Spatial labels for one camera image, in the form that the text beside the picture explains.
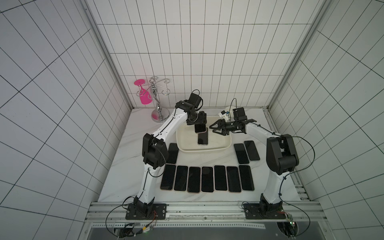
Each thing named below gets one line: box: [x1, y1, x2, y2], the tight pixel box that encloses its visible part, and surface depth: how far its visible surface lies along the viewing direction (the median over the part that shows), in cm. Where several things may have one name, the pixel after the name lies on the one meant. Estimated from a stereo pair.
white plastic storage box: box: [176, 116, 232, 152], surface depth 99 cm
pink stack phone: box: [194, 124, 207, 134], surface depth 89 cm
